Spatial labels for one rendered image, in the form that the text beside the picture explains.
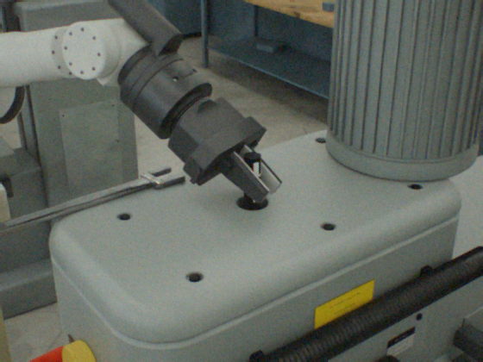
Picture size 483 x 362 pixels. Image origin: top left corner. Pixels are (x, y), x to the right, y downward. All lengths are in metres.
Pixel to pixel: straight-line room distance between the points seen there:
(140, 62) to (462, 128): 0.39
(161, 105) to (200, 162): 0.08
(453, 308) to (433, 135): 0.28
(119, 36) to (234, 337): 0.36
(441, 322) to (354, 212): 0.28
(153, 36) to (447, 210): 0.40
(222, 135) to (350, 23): 0.21
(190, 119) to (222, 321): 0.23
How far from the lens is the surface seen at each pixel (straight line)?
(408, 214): 0.81
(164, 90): 0.78
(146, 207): 0.80
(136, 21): 0.82
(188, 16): 8.31
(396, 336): 0.92
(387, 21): 0.81
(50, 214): 0.79
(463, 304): 1.04
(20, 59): 0.93
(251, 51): 7.14
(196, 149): 0.75
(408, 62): 0.82
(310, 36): 7.15
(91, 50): 0.81
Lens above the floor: 2.28
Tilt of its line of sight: 27 degrees down
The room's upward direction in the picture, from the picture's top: straight up
